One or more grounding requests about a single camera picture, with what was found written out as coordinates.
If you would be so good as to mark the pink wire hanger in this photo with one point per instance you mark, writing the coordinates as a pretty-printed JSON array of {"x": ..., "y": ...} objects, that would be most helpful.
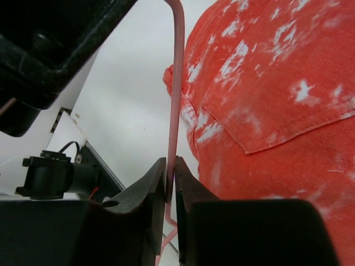
[{"x": 179, "y": 48}]

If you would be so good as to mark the orange tie-dye trousers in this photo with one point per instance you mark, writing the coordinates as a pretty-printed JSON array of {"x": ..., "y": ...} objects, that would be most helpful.
[{"x": 268, "y": 97}]

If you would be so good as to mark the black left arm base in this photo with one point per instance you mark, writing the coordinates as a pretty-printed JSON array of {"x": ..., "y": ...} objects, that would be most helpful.
[{"x": 72, "y": 169}]

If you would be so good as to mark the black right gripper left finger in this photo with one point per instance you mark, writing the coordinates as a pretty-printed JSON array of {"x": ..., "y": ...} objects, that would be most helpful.
[{"x": 124, "y": 230}]

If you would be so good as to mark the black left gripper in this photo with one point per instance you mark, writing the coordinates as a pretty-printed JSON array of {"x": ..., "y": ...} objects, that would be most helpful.
[{"x": 43, "y": 46}]

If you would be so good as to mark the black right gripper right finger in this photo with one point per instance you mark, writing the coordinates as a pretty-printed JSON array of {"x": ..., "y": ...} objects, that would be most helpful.
[{"x": 212, "y": 231}]

